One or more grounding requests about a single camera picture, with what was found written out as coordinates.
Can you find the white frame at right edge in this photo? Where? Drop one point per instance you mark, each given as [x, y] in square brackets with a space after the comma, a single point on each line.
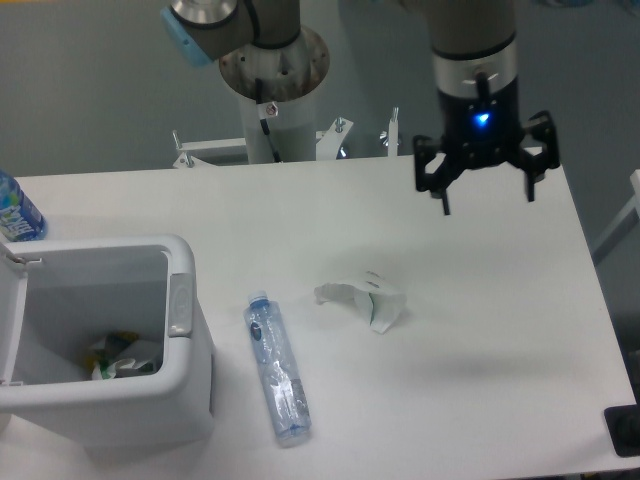
[620, 226]

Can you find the black clamp at table edge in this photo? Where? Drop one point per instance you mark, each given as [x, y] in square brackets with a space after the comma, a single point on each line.
[623, 426]

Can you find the white metal base frame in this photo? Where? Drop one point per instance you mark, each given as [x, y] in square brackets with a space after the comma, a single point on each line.
[266, 145]

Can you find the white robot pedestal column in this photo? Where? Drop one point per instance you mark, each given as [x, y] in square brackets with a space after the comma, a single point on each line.
[279, 85]

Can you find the blue labelled water bottle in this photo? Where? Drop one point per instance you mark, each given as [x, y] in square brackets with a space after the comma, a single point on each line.
[20, 219]

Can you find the clear crushed plastic bottle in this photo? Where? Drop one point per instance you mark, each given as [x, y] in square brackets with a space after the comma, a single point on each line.
[278, 371]

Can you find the crumpled trash inside can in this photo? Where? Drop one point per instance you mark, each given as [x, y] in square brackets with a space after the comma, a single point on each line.
[122, 354]

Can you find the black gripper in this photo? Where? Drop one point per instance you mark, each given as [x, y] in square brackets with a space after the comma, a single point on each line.
[480, 130]

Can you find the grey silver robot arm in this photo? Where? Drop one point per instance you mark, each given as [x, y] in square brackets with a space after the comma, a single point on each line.
[473, 45]

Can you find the white plastic trash can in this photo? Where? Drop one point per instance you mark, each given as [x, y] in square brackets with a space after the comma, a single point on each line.
[58, 297]

